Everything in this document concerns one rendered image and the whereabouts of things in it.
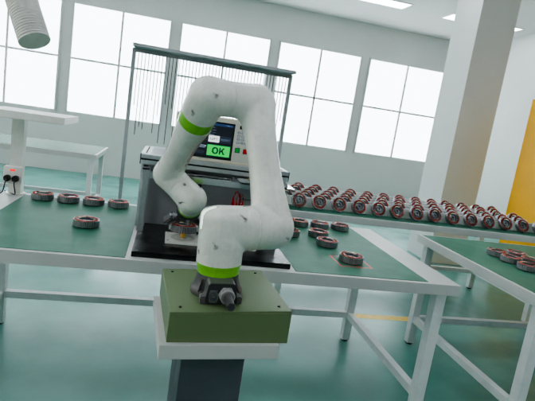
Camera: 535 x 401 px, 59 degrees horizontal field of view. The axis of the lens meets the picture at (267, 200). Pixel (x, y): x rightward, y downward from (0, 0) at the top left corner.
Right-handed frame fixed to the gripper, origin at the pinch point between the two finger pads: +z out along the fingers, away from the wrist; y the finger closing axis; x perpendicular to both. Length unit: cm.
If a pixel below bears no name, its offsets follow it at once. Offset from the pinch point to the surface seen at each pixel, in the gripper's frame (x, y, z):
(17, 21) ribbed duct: 109, -94, 25
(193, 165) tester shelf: 27.5, 1.6, -3.7
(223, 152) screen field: 35.4, 14.3, -5.3
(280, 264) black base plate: -16.7, 39.8, -14.7
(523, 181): 136, 347, 170
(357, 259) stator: -9, 79, -5
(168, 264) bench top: -21.0, -5.4, -16.7
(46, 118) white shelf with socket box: 52, -68, 17
